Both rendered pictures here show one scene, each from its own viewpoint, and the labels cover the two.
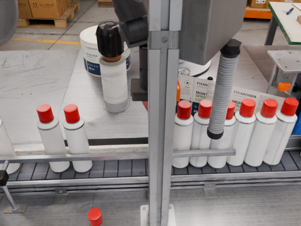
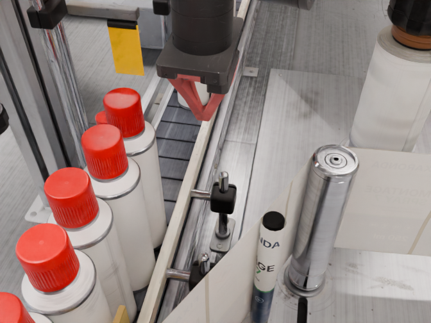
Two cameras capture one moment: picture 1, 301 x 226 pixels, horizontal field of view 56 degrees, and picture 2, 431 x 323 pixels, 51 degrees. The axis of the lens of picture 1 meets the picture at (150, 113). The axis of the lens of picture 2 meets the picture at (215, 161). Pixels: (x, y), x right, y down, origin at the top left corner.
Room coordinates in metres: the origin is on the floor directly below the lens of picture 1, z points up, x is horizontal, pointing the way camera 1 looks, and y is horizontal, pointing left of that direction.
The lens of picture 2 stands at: (0.70, -0.37, 1.32)
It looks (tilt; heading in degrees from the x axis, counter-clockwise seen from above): 45 degrees down; 103
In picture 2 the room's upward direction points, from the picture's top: straight up
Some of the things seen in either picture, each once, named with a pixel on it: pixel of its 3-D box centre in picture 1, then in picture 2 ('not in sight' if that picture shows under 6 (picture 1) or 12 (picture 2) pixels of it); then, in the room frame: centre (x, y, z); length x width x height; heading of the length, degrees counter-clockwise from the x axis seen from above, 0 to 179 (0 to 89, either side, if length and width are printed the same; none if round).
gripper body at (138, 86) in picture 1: (151, 78); (202, 21); (0.60, 0.00, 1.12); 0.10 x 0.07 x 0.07; 92
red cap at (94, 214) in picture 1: (95, 217); (106, 123); (0.40, 0.14, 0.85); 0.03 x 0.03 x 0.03
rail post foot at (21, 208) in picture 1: (15, 208); not in sight; (0.43, 0.35, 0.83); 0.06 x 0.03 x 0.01; 90
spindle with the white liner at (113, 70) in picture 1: (113, 68); (407, 66); (0.82, 0.12, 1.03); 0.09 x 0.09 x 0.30
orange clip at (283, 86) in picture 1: (284, 87); not in sight; (0.62, -0.35, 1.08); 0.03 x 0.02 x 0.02; 93
